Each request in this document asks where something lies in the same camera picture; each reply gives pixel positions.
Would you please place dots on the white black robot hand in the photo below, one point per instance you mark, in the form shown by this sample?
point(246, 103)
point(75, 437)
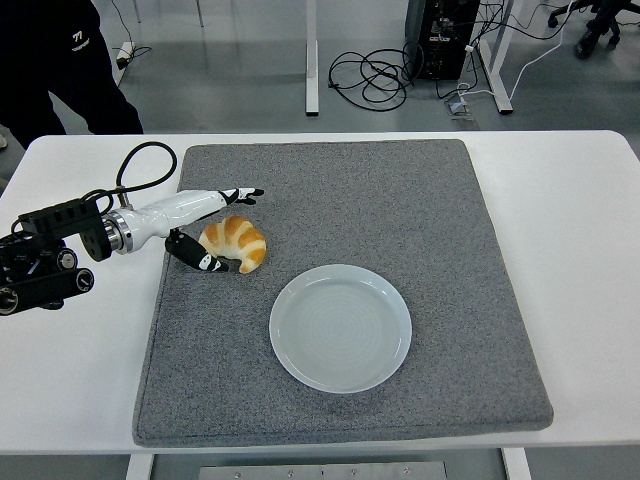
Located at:
point(170, 212)

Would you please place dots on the golden croissant bread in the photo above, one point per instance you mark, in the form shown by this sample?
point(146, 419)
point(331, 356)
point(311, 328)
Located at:
point(240, 240)

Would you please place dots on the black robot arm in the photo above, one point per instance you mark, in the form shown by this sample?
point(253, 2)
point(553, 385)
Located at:
point(55, 220)

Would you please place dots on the pale grey round plate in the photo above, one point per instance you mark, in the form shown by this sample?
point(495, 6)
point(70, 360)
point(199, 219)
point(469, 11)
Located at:
point(340, 330)

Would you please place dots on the grey metal plate with screws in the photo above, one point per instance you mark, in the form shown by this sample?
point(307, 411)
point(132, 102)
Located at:
point(320, 472)

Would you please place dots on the white power strip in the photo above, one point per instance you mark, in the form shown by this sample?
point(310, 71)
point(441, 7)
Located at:
point(125, 54)

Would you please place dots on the person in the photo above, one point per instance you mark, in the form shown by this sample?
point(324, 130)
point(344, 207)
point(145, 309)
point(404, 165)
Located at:
point(50, 75)

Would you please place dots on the beige shoe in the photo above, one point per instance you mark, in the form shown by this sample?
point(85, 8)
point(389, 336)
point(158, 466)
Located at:
point(2, 140)

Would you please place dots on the grey fabric mat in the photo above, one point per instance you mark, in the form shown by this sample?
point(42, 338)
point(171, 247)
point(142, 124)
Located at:
point(375, 210)

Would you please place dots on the slim white desk leg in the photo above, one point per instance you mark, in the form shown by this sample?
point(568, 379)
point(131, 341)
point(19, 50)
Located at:
point(311, 60)

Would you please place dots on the white table leg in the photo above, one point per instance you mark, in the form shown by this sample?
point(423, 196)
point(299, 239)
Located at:
point(137, 469)
point(517, 465)

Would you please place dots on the metal floor socket box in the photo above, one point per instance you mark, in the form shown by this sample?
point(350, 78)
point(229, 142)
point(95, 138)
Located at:
point(457, 107)

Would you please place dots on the black computer tower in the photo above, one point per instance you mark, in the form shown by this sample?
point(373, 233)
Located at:
point(450, 55)

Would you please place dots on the white desk leg with foot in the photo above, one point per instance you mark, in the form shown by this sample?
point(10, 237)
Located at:
point(500, 95)

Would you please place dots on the black office chair base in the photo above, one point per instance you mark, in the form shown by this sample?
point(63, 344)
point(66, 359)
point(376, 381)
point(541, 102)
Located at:
point(600, 25)

